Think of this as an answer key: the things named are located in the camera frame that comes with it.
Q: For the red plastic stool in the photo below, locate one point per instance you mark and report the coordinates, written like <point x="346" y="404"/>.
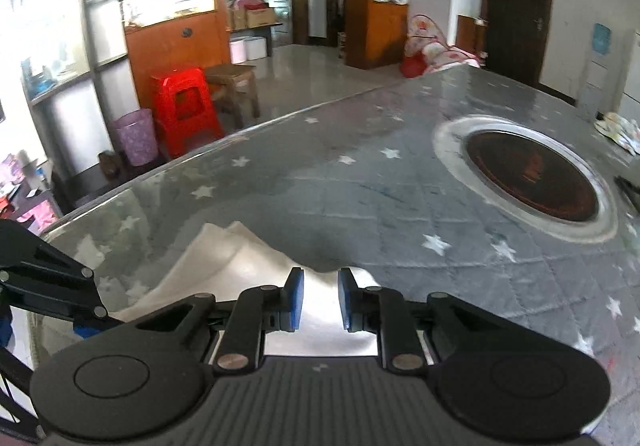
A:
<point x="170" y="125"/>

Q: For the round built-in table stove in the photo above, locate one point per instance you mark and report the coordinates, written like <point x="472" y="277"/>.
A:
<point x="530" y="170"/>

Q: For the grey star-print table cover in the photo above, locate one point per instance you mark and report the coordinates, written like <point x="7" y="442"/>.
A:
<point x="375" y="186"/>

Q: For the blue cloth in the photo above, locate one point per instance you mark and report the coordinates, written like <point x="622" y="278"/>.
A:
<point x="4" y="331"/>

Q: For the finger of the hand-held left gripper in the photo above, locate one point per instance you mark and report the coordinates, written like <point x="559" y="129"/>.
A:
<point x="45" y="291"/>

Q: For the white storage box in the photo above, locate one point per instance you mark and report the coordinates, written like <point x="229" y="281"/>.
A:
<point x="257" y="48"/>
<point x="238" y="52"/>

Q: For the cardboard box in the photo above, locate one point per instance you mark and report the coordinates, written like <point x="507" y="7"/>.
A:
<point x="261" y="17"/>

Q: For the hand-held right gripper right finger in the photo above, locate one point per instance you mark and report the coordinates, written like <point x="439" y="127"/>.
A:
<point x="350" y="301"/>

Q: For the purple waste bin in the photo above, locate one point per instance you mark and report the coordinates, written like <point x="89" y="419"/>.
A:
<point x="136" y="138"/>

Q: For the wood and glass display cabinet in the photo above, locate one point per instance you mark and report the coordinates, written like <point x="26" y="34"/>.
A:
<point x="170" y="40"/>

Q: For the white water dispenser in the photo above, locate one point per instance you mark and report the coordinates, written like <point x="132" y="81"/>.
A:
<point x="597" y="75"/>

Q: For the red folded clothes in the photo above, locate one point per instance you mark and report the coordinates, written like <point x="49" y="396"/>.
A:
<point x="250" y="5"/>

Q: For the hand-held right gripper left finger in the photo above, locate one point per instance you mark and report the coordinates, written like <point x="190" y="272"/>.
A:
<point x="294" y="298"/>

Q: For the crumpled patterned cloth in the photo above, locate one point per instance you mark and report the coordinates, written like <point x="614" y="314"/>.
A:
<point x="622" y="130"/>

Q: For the brown wooden stool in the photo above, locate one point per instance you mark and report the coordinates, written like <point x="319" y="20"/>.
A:
<point x="240" y="75"/>

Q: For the dark wooden door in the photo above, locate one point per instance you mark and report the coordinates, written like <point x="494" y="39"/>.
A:
<point x="515" y="15"/>

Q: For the white cloth garment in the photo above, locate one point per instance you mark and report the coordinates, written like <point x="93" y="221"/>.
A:
<point x="240" y="266"/>

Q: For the small wooden cabinet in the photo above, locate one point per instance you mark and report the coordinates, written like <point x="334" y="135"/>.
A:
<point x="467" y="33"/>

